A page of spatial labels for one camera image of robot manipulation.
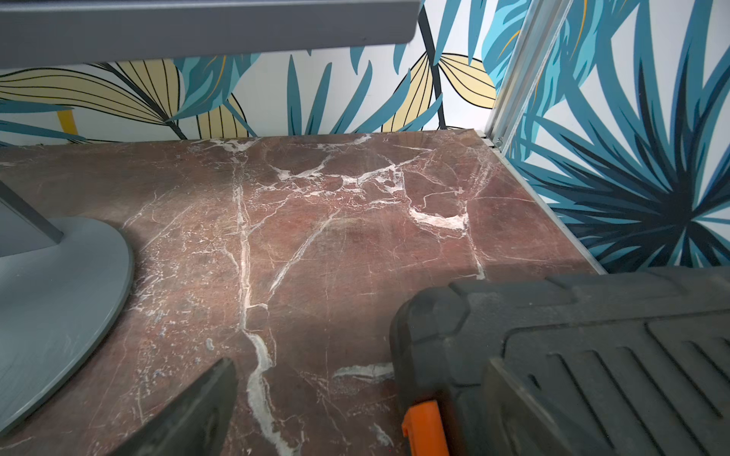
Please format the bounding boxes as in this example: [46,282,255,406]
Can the black computer monitor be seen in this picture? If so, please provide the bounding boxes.
[1,1,421,68]

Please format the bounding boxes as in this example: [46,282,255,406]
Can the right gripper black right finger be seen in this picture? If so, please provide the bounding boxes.
[482,357,614,455]

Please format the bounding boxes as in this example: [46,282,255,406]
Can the black plastic tool case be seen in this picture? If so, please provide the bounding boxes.
[390,267,729,455]

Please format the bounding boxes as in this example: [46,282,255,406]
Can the grey round monitor stand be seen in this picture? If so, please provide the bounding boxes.
[1,185,134,434]

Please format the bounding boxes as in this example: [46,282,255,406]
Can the aluminium corner post right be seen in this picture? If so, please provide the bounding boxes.
[485,0,572,155]

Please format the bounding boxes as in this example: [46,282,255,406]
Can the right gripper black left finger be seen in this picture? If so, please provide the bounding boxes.
[112,357,238,455]

